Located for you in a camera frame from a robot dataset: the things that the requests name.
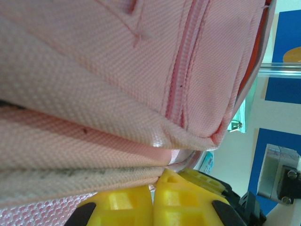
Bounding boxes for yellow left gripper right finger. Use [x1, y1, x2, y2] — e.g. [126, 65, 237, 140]
[152, 168, 247, 226]

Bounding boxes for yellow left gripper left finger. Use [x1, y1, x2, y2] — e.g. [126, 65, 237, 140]
[70, 185, 154, 226]

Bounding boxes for pink student backpack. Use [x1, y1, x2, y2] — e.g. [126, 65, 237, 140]
[0, 0, 277, 226]

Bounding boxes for blue tissue pack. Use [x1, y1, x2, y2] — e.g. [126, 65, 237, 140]
[199, 150, 215, 176]

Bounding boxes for mint green zip case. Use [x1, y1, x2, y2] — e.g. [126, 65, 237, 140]
[227, 77, 258, 134]

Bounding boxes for aluminium right corner post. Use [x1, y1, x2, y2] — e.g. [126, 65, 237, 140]
[257, 62, 301, 79]

